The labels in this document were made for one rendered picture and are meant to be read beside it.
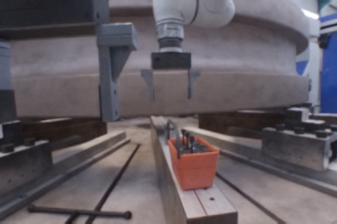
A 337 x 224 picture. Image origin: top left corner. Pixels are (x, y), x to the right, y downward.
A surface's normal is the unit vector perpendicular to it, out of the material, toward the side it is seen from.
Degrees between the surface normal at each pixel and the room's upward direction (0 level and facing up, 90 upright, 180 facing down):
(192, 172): 97
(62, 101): 90
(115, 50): 90
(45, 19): 90
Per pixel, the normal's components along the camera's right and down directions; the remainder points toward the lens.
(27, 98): -0.24, 0.12
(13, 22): -0.01, 0.11
